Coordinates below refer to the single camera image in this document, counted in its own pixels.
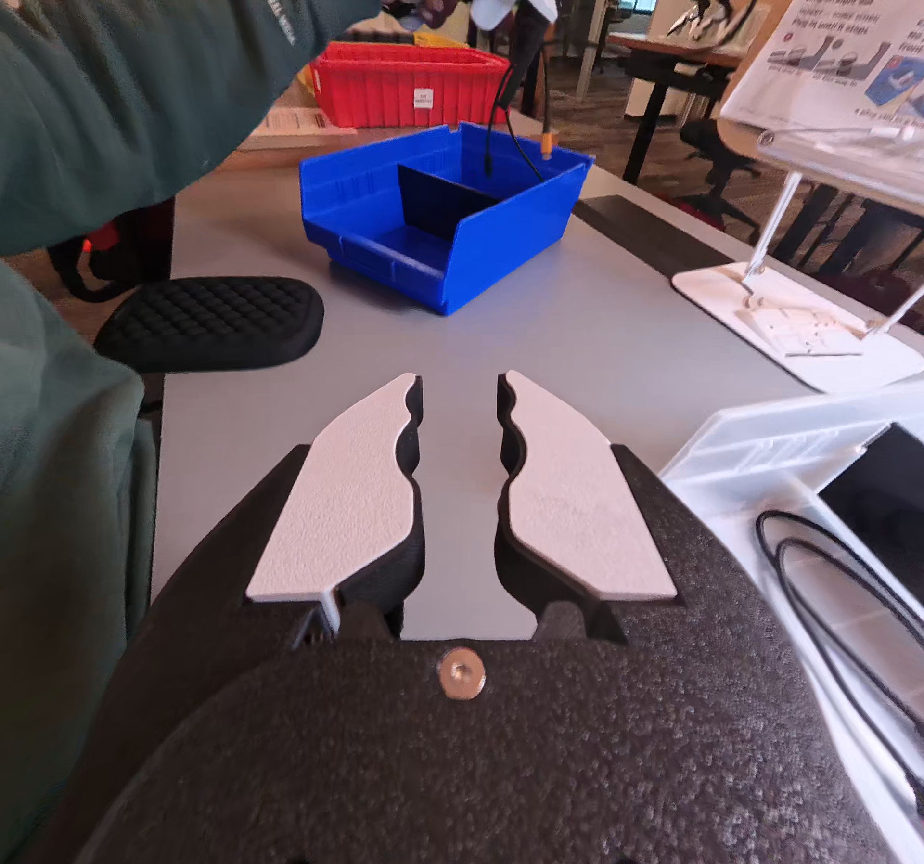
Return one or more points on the wooden side table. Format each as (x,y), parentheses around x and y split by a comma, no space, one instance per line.
(686,52)

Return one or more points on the shiny metal tools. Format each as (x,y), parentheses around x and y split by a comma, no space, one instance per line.
(696,12)

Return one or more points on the blue plastic bin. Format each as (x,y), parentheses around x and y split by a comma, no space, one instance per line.
(505,228)

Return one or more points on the person's green sweatshirt torso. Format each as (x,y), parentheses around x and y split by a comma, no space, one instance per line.
(65,481)

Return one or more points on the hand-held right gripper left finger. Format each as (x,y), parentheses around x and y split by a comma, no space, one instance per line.
(346,510)

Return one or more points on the clear plastic bin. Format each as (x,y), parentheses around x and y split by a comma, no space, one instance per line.
(758,438)

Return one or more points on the black office chair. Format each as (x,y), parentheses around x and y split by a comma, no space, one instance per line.
(711,142)

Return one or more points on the black chair armrest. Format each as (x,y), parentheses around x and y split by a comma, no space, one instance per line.
(216,322)

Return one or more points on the person's left forearm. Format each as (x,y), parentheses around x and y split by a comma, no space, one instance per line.
(180,70)

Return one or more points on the black divider of clear bin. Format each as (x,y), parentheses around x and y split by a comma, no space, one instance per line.
(888,488)

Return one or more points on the flat cardboard box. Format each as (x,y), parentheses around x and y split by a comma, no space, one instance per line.
(303,129)

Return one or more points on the black divider of blue bin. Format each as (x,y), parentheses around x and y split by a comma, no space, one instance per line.
(440,203)

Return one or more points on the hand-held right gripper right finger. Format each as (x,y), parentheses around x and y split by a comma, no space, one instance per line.
(577,517)

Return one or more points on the red plastic bin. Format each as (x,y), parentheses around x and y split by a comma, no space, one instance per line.
(375,84)

